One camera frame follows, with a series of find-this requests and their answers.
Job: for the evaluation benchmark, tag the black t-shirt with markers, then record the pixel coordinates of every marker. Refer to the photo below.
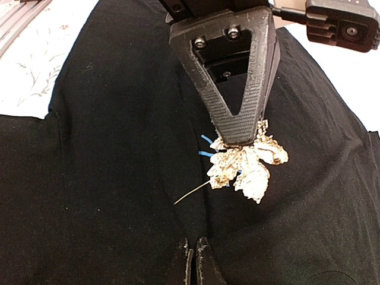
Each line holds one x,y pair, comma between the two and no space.
88,193

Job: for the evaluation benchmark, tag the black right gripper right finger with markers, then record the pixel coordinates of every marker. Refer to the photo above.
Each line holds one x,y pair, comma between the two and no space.
208,272

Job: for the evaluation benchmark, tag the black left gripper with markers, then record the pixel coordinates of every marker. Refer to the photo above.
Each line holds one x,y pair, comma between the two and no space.
226,44

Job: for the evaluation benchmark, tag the sparkling brooch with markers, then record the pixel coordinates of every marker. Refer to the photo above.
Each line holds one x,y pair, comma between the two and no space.
243,166

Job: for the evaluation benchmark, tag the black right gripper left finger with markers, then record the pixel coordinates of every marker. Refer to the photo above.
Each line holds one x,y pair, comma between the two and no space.
183,263

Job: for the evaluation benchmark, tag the floral tablecloth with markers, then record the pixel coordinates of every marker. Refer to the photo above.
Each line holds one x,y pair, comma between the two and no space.
36,38

